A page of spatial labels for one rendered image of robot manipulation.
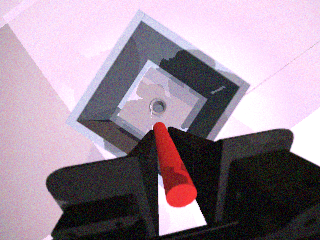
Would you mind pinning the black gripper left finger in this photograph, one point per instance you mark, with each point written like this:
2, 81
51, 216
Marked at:
136, 173

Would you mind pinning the red peg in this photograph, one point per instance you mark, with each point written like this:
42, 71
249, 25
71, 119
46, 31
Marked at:
178, 186

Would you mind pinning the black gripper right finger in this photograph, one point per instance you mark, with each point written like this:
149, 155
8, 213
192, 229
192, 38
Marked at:
208, 162

